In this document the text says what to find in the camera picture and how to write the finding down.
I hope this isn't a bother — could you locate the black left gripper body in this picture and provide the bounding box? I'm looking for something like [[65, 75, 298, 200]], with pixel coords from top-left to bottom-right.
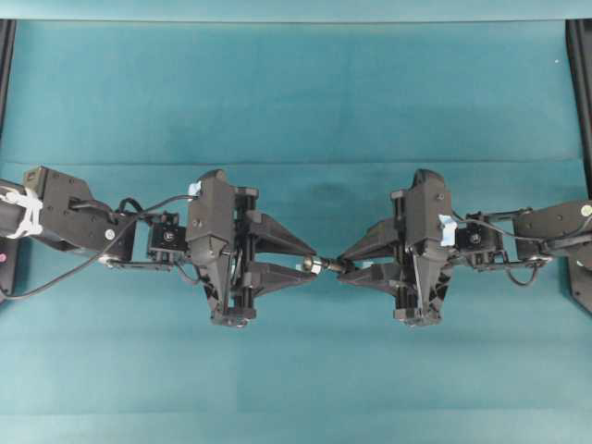
[[186, 169, 258, 327]]

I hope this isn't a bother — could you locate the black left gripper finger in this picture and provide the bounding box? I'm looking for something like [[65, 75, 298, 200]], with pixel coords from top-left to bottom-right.
[[245, 210, 316, 256], [247, 262, 317, 294]]

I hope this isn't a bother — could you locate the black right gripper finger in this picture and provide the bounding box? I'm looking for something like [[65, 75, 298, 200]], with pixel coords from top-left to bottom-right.
[[339, 217, 398, 262], [337, 263, 399, 296]]

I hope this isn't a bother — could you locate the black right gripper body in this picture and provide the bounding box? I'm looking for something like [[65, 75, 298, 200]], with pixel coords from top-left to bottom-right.
[[390, 169, 452, 327]]

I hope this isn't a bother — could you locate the metal shaft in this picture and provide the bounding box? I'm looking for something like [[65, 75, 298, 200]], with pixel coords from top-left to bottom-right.
[[309, 257, 348, 274]]

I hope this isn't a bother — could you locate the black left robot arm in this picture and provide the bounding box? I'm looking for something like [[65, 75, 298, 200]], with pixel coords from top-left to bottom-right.
[[1, 166, 315, 328]]

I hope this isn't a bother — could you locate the teal table mat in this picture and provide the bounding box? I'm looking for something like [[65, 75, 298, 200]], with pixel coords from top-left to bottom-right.
[[1, 21, 591, 443]]

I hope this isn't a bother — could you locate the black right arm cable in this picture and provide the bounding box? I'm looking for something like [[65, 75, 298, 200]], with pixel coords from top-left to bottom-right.
[[450, 210, 592, 290]]

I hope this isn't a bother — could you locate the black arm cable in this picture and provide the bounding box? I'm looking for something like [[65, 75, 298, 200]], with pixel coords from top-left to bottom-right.
[[450, 210, 592, 290], [0, 193, 204, 302]]

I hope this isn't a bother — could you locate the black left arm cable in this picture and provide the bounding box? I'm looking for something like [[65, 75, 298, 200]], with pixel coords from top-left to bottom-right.
[[0, 193, 204, 302]]

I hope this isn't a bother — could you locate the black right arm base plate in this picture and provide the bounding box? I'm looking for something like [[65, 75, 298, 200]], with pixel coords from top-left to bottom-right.
[[568, 242, 592, 314]]

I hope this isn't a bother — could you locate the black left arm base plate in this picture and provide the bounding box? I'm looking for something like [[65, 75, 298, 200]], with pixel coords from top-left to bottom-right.
[[1, 237, 21, 302]]

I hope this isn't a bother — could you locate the black aluminium frame rail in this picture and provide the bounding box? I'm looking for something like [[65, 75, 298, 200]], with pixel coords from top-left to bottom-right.
[[565, 18, 591, 197]]

